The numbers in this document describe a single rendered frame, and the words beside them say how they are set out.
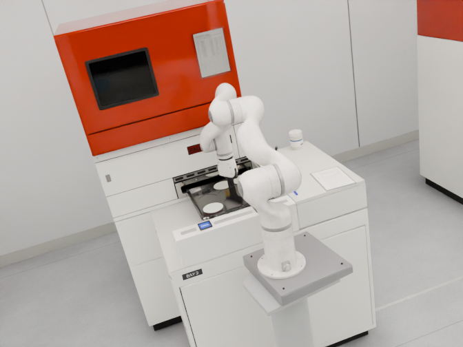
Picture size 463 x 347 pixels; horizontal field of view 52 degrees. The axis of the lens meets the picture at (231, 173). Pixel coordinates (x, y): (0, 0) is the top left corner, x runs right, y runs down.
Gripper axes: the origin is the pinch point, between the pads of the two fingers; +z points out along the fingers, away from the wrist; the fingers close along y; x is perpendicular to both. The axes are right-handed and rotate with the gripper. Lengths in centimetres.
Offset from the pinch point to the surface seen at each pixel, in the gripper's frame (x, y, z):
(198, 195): -13.4, -11.7, 2.1
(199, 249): -50, 22, 4
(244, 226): -32.2, 34.0, -0.3
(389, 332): 24, 71, 92
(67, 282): -37, -155, 92
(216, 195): -10.2, -1.9, 2.0
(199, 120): 0.4, -13.4, -34.1
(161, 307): -35, -44, 73
